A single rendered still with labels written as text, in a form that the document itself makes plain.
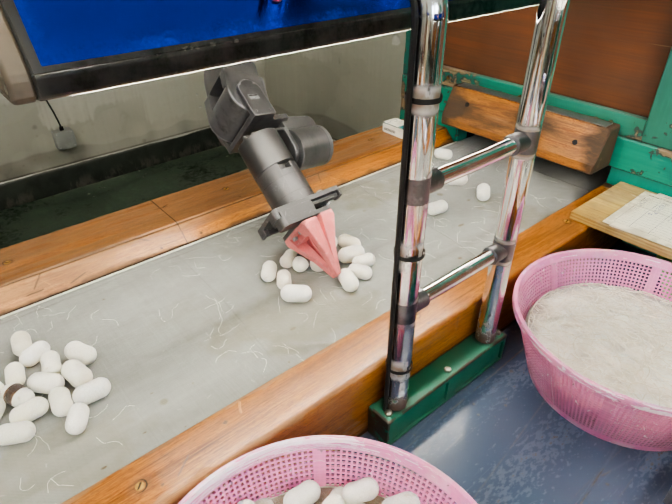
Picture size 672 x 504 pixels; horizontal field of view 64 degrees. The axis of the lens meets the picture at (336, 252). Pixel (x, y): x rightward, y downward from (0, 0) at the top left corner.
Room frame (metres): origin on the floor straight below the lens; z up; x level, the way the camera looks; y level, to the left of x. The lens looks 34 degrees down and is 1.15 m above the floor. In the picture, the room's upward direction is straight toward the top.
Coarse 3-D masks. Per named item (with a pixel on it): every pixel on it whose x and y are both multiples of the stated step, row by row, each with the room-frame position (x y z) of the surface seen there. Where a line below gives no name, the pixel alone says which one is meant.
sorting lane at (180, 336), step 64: (384, 192) 0.79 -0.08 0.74; (448, 192) 0.79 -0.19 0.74; (576, 192) 0.79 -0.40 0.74; (192, 256) 0.60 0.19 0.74; (256, 256) 0.60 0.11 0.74; (384, 256) 0.60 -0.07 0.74; (448, 256) 0.60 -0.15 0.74; (0, 320) 0.47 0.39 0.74; (64, 320) 0.47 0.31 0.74; (128, 320) 0.47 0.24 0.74; (192, 320) 0.47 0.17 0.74; (256, 320) 0.47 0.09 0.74; (320, 320) 0.47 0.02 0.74; (128, 384) 0.37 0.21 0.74; (192, 384) 0.37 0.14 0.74; (256, 384) 0.37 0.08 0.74; (0, 448) 0.30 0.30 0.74; (64, 448) 0.30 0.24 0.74; (128, 448) 0.30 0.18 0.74
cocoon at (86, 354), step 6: (72, 342) 0.41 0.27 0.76; (78, 342) 0.41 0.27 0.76; (66, 348) 0.40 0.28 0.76; (72, 348) 0.40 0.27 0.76; (78, 348) 0.40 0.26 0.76; (84, 348) 0.40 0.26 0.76; (90, 348) 0.40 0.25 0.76; (66, 354) 0.40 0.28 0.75; (72, 354) 0.40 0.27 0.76; (78, 354) 0.39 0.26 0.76; (84, 354) 0.39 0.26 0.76; (90, 354) 0.40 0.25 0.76; (96, 354) 0.40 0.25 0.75; (84, 360) 0.39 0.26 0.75; (90, 360) 0.39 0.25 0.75
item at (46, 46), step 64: (0, 0) 0.34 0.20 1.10; (64, 0) 0.36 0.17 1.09; (128, 0) 0.39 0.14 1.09; (192, 0) 0.41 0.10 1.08; (256, 0) 0.45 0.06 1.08; (320, 0) 0.48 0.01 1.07; (384, 0) 0.52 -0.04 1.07; (448, 0) 0.58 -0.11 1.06; (512, 0) 0.64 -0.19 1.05; (0, 64) 0.32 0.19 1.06; (64, 64) 0.34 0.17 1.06; (128, 64) 0.36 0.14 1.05; (192, 64) 0.39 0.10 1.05
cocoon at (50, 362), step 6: (42, 354) 0.40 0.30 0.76; (48, 354) 0.39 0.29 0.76; (54, 354) 0.40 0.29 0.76; (42, 360) 0.39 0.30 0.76; (48, 360) 0.39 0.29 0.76; (54, 360) 0.39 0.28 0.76; (42, 366) 0.38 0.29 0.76; (48, 366) 0.38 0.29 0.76; (54, 366) 0.38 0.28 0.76; (60, 366) 0.38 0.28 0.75; (54, 372) 0.38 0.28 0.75
